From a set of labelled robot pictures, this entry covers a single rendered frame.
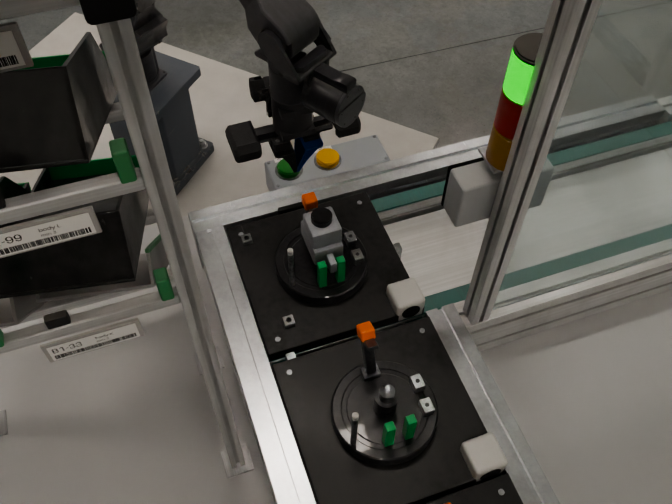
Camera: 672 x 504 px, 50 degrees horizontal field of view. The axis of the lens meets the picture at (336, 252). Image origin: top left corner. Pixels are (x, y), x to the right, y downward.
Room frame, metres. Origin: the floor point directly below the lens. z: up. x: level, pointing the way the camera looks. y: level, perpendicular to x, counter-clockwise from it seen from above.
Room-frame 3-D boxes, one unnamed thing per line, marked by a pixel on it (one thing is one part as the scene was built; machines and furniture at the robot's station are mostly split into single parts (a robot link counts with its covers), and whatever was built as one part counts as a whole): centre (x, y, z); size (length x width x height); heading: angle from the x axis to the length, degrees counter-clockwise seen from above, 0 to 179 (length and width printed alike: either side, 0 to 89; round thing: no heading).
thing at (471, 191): (0.58, -0.20, 1.29); 0.12 x 0.05 x 0.25; 110
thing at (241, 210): (0.87, -0.18, 0.91); 0.89 x 0.06 x 0.11; 110
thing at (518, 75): (0.58, -0.20, 1.38); 0.05 x 0.05 x 0.05
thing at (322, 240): (0.62, 0.02, 1.06); 0.08 x 0.04 x 0.07; 21
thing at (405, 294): (0.57, -0.10, 0.97); 0.05 x 0.05 x 0.04; 20
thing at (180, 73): (0.95, 0.33, 0.96); 0.15 x 0.15 x 0.20; 64
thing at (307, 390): (0.39, -0.07, 1.01); 0.24 x 0.24 x 0.13; 20
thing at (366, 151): (0.86, 0.02, 0.93); 0.21 x 0.07 x 0.06; 110
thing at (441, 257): (0.71, -0.27, 0.91); 0.84 x 0.28 x 0.10; 110
